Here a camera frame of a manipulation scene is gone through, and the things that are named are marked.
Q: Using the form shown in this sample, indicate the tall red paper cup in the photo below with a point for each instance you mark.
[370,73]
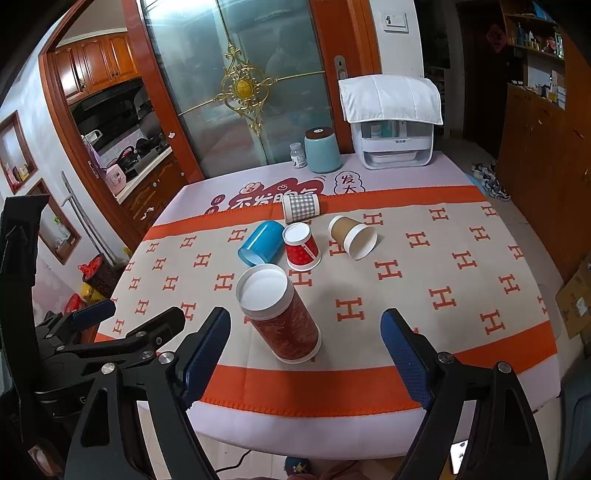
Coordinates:
[288,325]

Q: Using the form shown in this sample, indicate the cardboard box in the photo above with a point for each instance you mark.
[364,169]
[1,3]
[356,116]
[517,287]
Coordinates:
[575,300]

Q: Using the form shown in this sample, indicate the black range hood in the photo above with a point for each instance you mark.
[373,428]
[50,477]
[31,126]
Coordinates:
[108,101]

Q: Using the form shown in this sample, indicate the wooden kitchen wall cabinets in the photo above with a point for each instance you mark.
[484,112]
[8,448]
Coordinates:
[99,62]

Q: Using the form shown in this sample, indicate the white countertop appliance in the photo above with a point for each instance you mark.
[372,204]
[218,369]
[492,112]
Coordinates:
[397,150]

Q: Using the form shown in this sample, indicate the red wall decoration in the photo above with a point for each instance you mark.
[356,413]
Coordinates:
[495,38]

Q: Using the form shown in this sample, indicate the white quilted cloth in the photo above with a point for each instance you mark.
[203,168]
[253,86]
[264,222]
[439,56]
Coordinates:
[390,98]

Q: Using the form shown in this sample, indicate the small white bottle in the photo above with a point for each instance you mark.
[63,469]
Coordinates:
[298,158]

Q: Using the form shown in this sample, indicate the dark basket with red items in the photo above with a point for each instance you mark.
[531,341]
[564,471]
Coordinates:
[99,274]

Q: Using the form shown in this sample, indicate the white light switch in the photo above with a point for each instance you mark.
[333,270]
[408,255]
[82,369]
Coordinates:
[395,23]

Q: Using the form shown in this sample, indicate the teal canister with brown lid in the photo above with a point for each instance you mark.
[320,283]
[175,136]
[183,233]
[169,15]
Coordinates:
[322,152]

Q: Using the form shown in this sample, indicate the small red paper cup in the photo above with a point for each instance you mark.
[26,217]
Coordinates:
[302,251]

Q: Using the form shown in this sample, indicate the row of bottles on shelf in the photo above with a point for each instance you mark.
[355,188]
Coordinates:
[538,44]

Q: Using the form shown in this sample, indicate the patterned shoe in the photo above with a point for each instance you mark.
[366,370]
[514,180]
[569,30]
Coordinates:
[497,188]
[482,170]

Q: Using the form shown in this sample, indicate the blue slipper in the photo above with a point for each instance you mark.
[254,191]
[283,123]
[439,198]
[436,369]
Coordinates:
[298,465]

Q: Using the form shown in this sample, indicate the wooden kitchen base cabinet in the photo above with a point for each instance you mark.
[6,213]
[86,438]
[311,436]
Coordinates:
[152,194]

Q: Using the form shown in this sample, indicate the blue plastic cup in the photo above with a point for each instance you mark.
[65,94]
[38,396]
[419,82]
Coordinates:
[262,241]

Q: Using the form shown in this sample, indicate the frosted glass sliding door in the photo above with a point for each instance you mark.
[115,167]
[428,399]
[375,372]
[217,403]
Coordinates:
[194,69]

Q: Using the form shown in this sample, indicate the brown paper cup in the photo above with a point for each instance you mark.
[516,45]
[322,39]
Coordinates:
[344,230]

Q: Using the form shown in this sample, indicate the pink box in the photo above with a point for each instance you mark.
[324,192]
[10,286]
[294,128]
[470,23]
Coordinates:
[115,180]

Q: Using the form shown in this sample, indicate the checked paper cup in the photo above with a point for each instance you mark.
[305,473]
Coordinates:
[302,207]

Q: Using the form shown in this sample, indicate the orange and beige patterned blanket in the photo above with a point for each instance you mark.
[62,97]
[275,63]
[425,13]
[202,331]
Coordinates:
[415,277]

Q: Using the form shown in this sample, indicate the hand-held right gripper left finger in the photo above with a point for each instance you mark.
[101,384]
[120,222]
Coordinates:
[207,357]

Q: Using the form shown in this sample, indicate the pink printed tablecloth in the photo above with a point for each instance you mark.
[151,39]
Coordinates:
[415,171]

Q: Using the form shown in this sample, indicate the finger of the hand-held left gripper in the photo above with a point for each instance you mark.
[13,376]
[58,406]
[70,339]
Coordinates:
[94,312]
[157,324]

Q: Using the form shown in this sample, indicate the wooden framed wall niche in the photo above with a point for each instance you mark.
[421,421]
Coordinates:
[55,224]
[16,152]

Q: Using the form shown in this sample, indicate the tall wooden cabinet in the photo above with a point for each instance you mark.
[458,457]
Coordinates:
[540,152]

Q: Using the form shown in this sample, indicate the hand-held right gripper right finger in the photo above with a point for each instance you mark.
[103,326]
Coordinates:
[406,357]

